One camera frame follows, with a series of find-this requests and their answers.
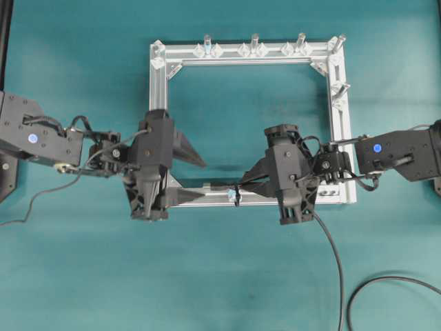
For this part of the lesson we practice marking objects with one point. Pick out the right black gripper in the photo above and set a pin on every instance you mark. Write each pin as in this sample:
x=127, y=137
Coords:
x=288, y=164

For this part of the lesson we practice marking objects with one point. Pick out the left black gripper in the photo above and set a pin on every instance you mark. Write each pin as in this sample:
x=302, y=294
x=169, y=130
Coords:
x=148, y=160

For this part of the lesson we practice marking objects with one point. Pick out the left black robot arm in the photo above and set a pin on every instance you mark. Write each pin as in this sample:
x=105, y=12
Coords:
x=29, y=135

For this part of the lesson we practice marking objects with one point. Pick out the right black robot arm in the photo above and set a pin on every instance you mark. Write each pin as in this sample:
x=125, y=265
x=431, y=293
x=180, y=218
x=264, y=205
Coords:
x=414, y=154

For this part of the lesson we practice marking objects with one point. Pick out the clear side peg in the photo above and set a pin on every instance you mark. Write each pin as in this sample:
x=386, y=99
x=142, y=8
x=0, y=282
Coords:
x=339, y=89

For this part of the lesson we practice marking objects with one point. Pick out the silver aluminium extrusion frame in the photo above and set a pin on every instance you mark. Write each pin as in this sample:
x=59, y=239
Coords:
x=330, y=66

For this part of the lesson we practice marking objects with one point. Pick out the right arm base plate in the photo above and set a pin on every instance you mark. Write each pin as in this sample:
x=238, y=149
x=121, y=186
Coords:
x=436, y=185

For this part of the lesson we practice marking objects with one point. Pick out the black vertical rail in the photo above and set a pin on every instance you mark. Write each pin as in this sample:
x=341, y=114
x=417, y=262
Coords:
x=5, y=23

